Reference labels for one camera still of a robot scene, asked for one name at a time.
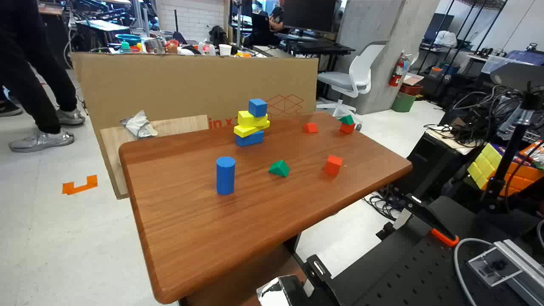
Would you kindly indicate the orange cube block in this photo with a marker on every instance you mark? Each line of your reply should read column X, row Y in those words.
column 310, row 127
column 332, row 166

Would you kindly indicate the orange block under green triangle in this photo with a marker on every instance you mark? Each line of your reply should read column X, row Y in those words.
column 346, row 129

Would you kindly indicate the green cube block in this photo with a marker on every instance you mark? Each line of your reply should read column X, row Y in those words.
column 280, row 168

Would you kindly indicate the blue flat block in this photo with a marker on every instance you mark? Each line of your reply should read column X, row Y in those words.
column 249, row 139

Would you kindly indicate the yellow flat block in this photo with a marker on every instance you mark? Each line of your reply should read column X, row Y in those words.
column 246, row 131

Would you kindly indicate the yellow bridge block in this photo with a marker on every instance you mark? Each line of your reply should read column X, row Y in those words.
column 252, row 121

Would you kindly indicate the blue cube block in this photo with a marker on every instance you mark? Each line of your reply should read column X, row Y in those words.
column 257, row 107

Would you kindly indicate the blue cylinder block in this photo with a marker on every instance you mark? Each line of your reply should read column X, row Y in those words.
column 225, row 177

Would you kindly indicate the white office chair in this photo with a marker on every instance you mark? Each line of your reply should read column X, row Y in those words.
column 354, row 78

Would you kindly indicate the white paper cup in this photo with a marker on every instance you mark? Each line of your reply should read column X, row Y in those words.
column 225, row 49

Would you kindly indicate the large cardboard box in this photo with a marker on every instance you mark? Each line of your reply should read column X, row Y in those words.
column 181, row 85

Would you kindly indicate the black office desk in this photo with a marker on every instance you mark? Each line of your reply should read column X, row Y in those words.
column 315, row 44

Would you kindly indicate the crumpled clear plastic bag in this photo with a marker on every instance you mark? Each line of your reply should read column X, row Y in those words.
column 138, row 124

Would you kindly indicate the green bin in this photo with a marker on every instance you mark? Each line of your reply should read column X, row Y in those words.
column 404, row 102

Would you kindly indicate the black computer monitor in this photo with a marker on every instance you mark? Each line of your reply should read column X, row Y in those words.
column 308, row 13

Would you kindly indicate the red fire extinguisher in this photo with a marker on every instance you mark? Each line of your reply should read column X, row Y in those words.
column 399, row 68

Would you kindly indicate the light wooden board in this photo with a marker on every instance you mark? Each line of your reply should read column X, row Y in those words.
column 116, row 153

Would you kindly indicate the grey concrete column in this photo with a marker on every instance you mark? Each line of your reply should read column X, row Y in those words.
column 385, row 27

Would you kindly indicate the black perforated mounting table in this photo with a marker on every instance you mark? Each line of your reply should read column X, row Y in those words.
column 409, row 274

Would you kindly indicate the orange floor block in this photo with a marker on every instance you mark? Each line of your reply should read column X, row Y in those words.
column 79, row 185

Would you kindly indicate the grey sneaker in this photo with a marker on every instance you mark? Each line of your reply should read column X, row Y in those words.
column 70, row 117
column 40, row 141

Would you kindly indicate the yellow foam pad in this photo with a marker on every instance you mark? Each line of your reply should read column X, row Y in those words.
column 485, row 165

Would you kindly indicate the orange crate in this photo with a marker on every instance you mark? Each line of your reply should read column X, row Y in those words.
column 524, row 172

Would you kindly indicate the person legs black trousers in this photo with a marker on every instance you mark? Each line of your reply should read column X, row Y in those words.
column 31, row 61

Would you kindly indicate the black camera stand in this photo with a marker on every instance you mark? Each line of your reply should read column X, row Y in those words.
column 506, row 163

